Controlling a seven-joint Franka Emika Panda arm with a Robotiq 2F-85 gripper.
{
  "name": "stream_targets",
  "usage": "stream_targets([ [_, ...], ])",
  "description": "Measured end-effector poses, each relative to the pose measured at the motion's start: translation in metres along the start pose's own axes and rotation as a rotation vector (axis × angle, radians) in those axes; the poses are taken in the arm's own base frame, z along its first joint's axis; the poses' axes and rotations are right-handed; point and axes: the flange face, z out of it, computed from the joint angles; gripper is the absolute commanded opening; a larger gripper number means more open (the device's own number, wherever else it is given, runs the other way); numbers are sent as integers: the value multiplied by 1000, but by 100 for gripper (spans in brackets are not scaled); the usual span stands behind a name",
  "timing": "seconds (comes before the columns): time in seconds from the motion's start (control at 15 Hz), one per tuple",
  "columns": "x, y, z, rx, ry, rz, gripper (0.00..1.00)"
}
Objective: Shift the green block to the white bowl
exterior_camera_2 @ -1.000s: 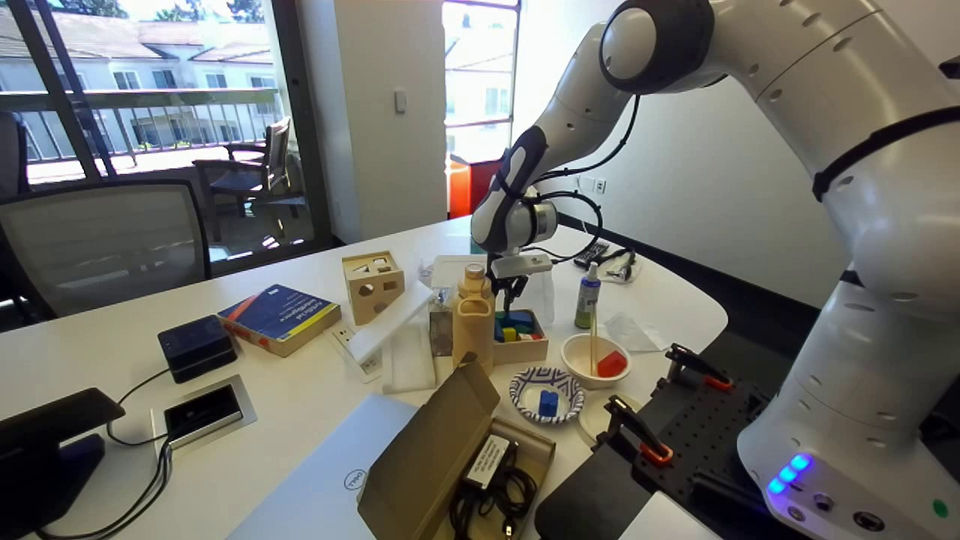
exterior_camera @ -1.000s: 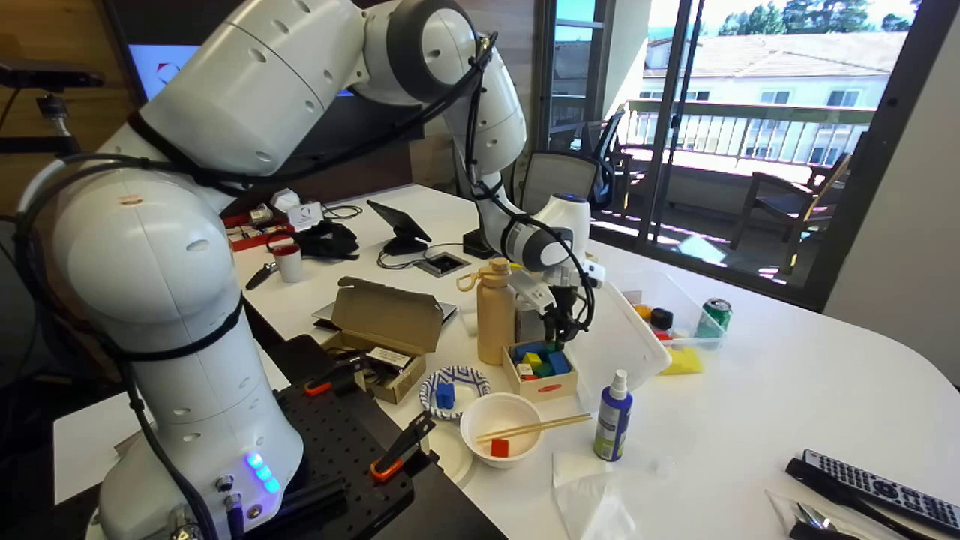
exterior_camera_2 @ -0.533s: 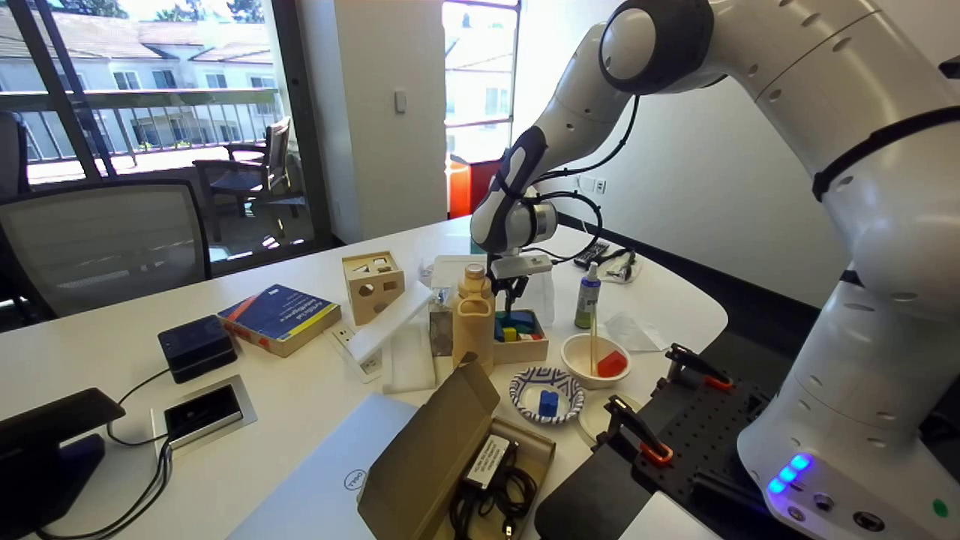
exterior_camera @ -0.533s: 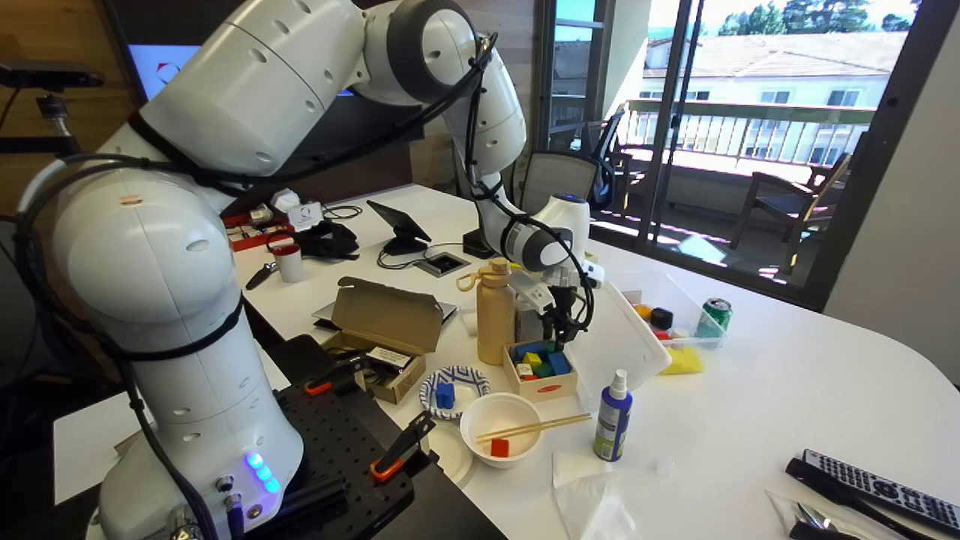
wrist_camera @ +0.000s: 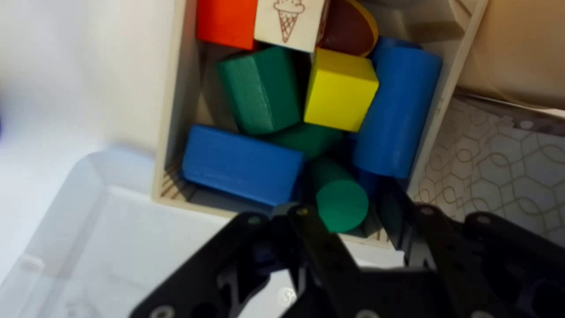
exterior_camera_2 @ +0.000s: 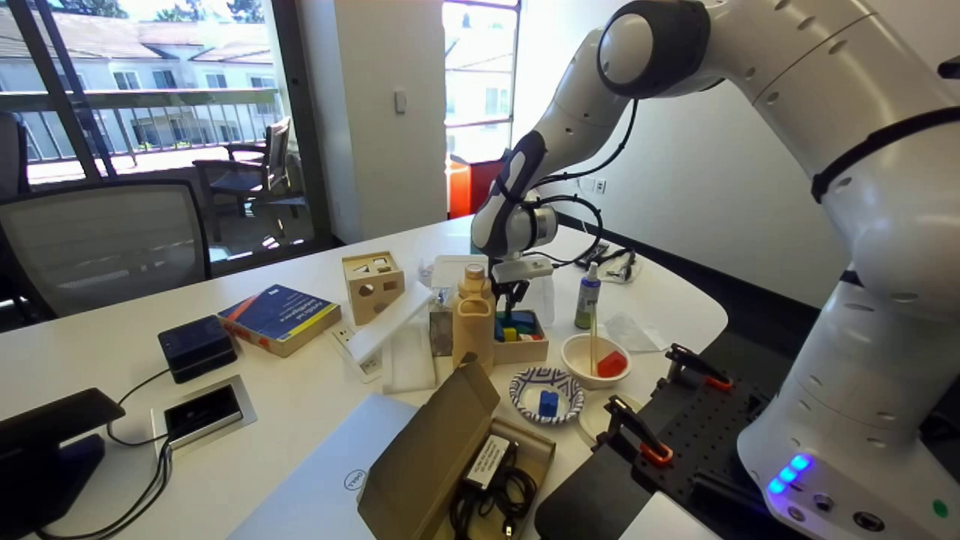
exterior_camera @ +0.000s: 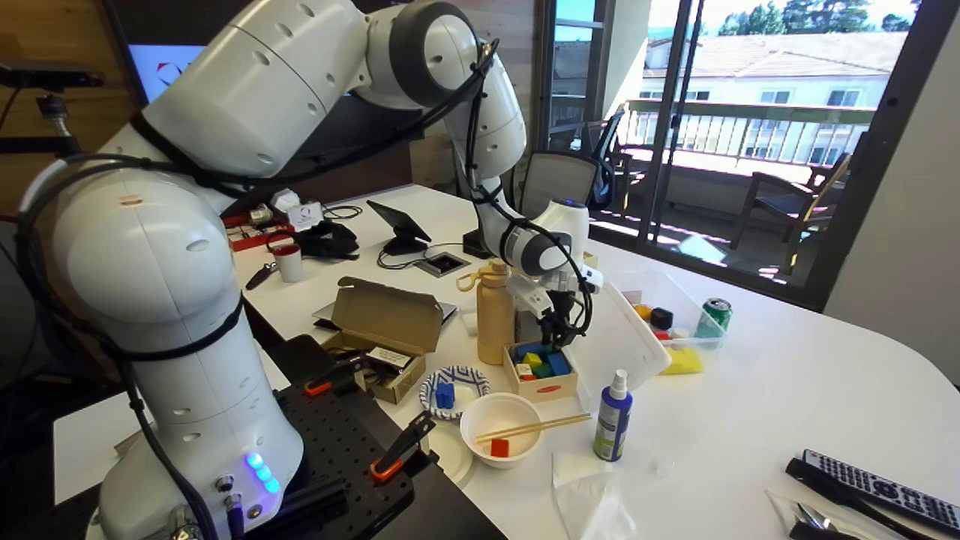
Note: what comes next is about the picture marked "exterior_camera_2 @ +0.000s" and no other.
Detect small black box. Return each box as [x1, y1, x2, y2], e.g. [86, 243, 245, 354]
[156, 313, 240, 387]

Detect red bin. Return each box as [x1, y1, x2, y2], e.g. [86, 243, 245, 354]
[448, 153, 506, 221]

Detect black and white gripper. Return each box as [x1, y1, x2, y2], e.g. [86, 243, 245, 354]
[487, 253, 556, 330]

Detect black cable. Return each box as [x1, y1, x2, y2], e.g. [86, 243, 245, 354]
[40, 367, 179, 540]

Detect wooden block tray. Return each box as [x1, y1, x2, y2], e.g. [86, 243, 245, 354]
[489, 310, 551, 367]

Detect open cardboard box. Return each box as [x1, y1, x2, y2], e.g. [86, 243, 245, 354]
[356, 354, 558, 540]

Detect clear plastic bag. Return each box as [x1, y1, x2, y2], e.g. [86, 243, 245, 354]
[600, 313, 667, 357]

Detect blue spray bottle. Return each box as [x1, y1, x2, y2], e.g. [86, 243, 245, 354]
[572, 262, 604, 332]

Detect black white power adapter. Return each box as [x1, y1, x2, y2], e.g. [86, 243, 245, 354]
[460, 429, 516, 492]

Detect yellow bottle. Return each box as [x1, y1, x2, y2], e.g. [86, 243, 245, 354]
[451, 263, 497, 372]

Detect blue patterned plate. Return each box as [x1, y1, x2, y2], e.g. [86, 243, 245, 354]
[506, 367, 586, 425]

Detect black orange clamp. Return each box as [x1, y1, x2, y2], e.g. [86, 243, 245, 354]
[664, 341, 738, 396]
[604, 392, 679, 470]

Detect table power outlet panel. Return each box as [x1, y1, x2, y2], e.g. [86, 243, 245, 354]
[148, 374, 259, 451]

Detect red block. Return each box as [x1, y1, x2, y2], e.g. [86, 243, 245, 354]
[595, 347, 631, 380]

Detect small clear jar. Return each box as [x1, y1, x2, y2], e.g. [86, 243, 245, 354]
[429, 304, 460, 361]

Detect balcony railing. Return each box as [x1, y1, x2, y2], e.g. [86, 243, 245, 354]
[0, 86, 288, 175]

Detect wooden shape sorter cube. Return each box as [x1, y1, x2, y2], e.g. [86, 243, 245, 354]
[338, 248, 409, 328]

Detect blue book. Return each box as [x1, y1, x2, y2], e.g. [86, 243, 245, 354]
[218, 282, 346, 361]

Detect white bowl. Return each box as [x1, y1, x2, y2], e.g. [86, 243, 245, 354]
[561, 332, 637, 392]

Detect black tablet on stand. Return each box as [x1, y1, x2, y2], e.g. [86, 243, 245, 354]
[0, 387, 129, 536]

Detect black glasses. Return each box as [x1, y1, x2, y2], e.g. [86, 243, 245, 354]
[597, 243, 641, 286]

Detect dark patio chair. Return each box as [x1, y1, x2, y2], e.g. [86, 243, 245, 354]
[191, 116, 308, 253]

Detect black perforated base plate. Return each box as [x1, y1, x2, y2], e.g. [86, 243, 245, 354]
[533, 328, 835, 540]

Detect grey mesh office chair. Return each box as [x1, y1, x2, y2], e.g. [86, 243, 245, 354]
[0, 177, 212, 324]

